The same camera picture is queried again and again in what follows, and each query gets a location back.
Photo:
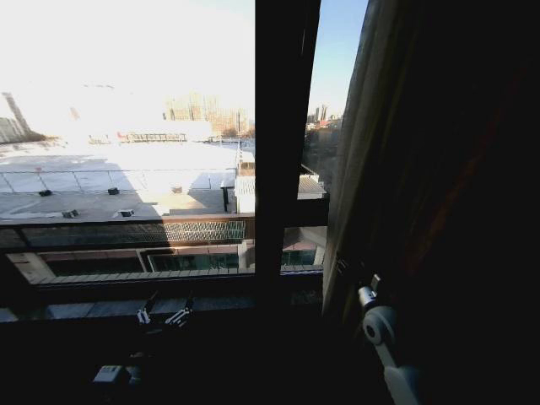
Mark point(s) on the dark window frame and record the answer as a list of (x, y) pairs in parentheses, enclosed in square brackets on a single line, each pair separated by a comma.
[(282, 126)]

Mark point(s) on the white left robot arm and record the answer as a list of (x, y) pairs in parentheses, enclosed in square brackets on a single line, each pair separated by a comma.
[(108, 374)]

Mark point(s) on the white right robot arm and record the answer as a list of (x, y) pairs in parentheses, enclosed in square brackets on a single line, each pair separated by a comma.
[(379, 327)]

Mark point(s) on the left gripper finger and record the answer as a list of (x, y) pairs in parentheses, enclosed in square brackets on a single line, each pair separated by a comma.
[(144, 315), (179, 315)]

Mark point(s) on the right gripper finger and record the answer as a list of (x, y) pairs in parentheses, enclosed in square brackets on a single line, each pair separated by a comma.
[(341, 264)]

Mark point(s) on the dark beige curtain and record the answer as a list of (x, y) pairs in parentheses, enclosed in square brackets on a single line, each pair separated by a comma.
[(422, 169)]

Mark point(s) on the mesh balcony railing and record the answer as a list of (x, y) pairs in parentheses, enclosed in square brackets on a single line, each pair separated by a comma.
[(126, 232)]

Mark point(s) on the distant high-rise buildings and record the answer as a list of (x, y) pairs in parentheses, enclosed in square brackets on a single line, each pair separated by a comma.
[(202, 111)]

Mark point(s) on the white flat rooftop building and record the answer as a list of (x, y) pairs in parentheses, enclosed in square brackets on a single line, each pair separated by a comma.
[(105, 177)]

